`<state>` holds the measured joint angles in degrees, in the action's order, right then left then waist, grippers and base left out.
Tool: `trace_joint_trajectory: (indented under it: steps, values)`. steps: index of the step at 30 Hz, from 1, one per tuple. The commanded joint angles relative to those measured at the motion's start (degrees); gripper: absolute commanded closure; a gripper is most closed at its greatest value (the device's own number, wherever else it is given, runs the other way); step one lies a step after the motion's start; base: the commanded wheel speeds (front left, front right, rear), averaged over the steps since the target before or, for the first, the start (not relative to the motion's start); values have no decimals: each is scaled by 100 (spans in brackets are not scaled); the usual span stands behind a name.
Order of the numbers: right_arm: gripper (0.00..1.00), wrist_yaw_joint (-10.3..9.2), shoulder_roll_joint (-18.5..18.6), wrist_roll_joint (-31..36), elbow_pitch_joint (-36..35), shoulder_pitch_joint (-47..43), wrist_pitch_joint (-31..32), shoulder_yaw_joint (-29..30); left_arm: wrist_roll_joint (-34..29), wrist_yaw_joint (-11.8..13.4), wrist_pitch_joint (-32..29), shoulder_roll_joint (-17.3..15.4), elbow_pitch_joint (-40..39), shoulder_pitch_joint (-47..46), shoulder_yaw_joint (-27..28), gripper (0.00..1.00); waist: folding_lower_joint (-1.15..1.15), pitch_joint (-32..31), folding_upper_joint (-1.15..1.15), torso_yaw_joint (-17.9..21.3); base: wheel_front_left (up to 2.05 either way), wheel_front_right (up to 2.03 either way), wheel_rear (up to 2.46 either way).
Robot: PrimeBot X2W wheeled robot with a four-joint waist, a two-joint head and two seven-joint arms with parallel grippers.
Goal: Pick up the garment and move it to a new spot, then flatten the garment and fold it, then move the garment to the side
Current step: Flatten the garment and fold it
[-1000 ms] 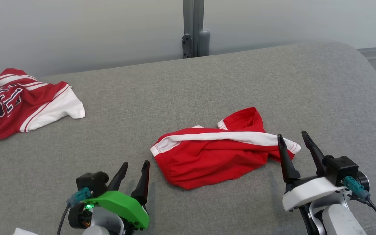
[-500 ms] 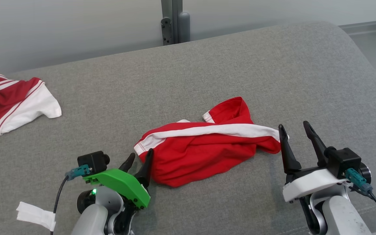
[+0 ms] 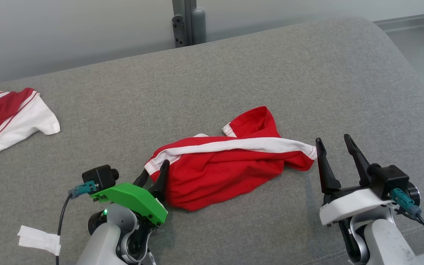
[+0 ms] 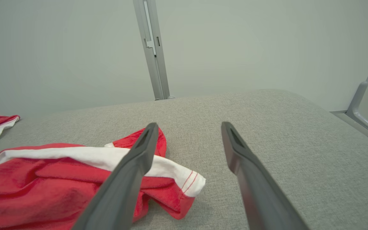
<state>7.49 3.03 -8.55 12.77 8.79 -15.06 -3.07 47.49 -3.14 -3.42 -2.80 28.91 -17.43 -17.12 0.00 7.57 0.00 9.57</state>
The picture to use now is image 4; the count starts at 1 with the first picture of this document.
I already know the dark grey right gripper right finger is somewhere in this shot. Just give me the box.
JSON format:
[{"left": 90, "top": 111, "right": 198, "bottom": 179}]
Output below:
[{"left": 221, "top": 121, "right": 310, "bottom": 230}]

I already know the grey metal post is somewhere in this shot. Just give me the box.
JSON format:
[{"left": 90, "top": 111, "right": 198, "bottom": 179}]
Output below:
[{"left": 133, "top": 0, "right": 175, "bottom": 101}]

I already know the red white sports jersey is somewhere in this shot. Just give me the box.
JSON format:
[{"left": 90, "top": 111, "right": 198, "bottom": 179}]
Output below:
[{"left": 0, "top": 105, "right": 207, "bottom": 230}]

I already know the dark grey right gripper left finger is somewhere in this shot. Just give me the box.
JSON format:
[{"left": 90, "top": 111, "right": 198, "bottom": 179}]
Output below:
[{"left": 71, "top": 122, "right": 159, "bottom": 230}]

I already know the grey metal strut bracket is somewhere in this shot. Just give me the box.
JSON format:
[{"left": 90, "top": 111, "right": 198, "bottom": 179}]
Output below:
[{"left": 345, "top": 34, "right": 368, "bottom": 143}]

